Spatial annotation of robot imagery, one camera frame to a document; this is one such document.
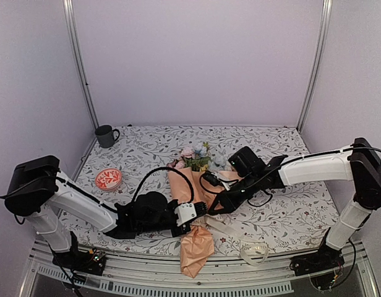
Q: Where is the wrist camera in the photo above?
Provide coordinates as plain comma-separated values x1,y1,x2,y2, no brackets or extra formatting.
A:
202,171,230,190
174,202,208,226

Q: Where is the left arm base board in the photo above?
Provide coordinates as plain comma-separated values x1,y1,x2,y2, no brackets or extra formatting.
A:
53,249,106,276

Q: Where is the pale pink white flower stem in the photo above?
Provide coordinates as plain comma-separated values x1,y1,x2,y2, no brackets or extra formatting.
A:
174,147,195,170

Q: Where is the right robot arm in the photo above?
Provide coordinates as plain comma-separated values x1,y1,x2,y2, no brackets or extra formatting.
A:
208,137,381,270

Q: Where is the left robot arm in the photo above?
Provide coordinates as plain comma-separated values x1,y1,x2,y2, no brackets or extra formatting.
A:
1,155,197,269

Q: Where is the dark grey mug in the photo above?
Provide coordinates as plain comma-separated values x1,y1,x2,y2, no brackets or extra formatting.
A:
95,124,120,149

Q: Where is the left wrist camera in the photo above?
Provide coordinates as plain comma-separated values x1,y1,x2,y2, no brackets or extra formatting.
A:
174,202,208,226

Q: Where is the right arm base board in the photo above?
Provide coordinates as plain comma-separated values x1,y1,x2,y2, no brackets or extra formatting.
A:
289,252,345,291

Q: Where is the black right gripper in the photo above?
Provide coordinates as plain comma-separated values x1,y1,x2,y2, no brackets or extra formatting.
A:
207,173,260,216

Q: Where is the left aluminium frame post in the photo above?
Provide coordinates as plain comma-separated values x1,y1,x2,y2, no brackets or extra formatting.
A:
62,0,99,129

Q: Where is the aluminium frame post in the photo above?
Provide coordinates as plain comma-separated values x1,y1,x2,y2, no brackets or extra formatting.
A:
296,0,333,134
62,0,99,129

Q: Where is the red white patterned dish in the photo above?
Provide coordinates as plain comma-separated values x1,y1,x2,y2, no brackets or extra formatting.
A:
95,168,122,191

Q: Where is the right aluminium frame post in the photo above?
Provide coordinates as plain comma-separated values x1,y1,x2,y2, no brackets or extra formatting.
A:
296,0,333,134

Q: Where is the blue fake flower stem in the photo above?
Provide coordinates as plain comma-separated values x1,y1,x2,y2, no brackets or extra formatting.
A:
193,142,233,171

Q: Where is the white lace ribbon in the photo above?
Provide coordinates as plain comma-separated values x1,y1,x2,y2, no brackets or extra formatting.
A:
191,215,270,267

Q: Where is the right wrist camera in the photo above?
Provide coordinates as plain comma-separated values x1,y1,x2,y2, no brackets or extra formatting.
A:
202,171,230,190

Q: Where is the beige wrapping paper sheet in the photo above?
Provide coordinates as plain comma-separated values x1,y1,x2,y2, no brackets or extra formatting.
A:
168,168,225,278

